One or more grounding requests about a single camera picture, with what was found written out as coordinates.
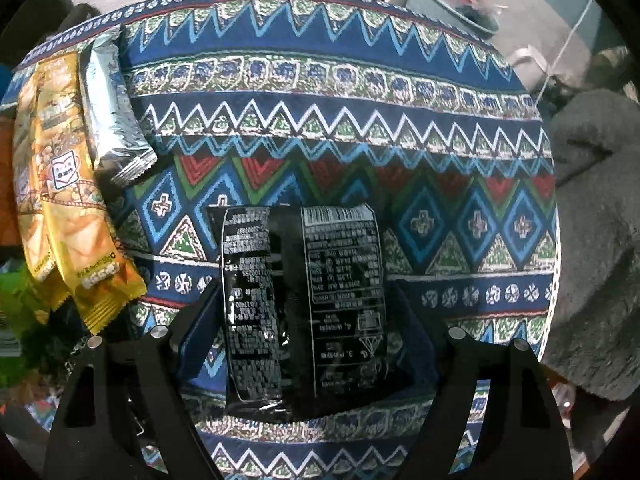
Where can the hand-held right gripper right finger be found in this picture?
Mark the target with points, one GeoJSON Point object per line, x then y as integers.
{"type": "Point", "coordinates": [416, 332]}

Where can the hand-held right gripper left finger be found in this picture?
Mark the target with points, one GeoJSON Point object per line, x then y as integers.
{"type": "Point", "coordinates": [192, 346]}

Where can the black snack packet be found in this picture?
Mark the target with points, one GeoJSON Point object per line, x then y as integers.
{"type": "Point", "coordinates": [280, 310]}

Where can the yellow snack packet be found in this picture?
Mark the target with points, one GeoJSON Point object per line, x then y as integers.
{"type": "Point", "coordinates": [30, 185]}
{"type": "Point", "coordinates": [55, 290]}
{"type": "Point", "coordinates": [75, 175]}

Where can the silver foil snack packet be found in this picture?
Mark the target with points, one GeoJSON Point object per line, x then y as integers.
{"type": "Point", "coordinates": [110, 110]}

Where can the grey fleece blanket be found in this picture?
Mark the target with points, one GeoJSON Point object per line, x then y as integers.
{"type": "Point", "coordinates": [595, 260]}

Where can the blue patterned cloth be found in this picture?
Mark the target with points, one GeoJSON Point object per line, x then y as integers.
{"type": "Point", "coordinates": [325, 125]}

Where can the teal bin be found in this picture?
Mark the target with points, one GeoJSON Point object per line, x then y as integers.
{"type": "Point", "coordinates": [440, 7]}

